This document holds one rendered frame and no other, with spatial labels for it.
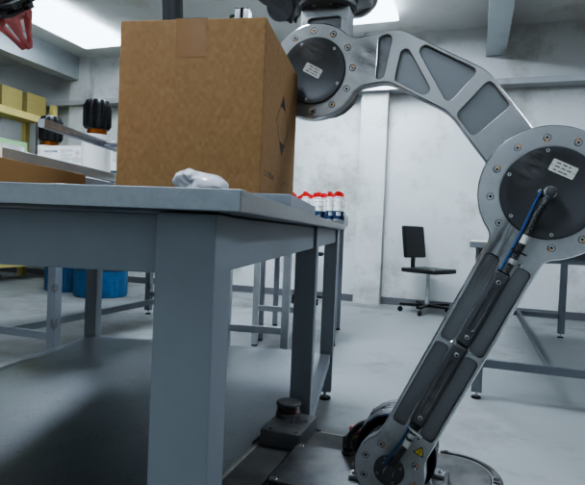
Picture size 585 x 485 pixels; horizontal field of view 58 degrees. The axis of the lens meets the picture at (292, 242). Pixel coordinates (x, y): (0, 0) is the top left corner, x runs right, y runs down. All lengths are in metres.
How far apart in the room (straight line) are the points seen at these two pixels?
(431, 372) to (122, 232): 0.71
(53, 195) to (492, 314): 0.79
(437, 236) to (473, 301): 4.99
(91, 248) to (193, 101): 0.38
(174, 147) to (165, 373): 0.43
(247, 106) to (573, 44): 5.71
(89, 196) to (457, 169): 5.67
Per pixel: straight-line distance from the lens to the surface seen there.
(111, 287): 5.85
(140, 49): 0.92
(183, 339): 0.51
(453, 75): 1.11
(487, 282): 1.03
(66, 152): 2.06
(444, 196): 6.04
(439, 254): 6.02
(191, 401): 0.53
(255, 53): 0.85
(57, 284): 3.04
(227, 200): 0.46
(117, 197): 0.50
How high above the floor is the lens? 0.80
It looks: 1 degrees down
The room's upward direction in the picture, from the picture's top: 2 degrees clockwise
